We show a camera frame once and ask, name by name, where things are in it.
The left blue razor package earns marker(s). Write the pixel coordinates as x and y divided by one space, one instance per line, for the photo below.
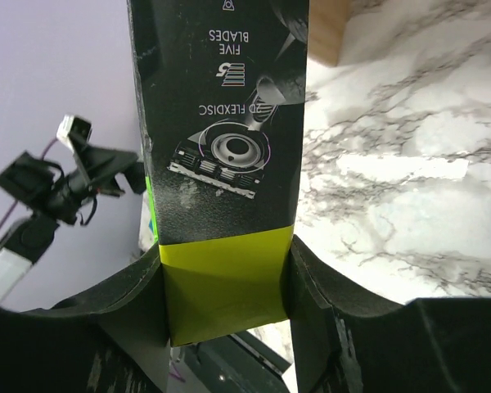
147 236

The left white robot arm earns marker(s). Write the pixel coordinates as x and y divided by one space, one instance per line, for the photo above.
24 243

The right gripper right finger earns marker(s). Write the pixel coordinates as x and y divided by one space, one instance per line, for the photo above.
348 339

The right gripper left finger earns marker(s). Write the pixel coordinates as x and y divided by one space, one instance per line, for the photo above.
113 337

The black green Gillette box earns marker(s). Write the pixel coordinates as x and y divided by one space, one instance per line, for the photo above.
220 89

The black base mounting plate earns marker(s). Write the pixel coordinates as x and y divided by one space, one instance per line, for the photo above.
236 363

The wooden two-tier shelf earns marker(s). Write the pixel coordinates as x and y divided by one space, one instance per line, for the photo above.
327 22

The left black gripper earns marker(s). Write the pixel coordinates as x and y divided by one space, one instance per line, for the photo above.
71 198

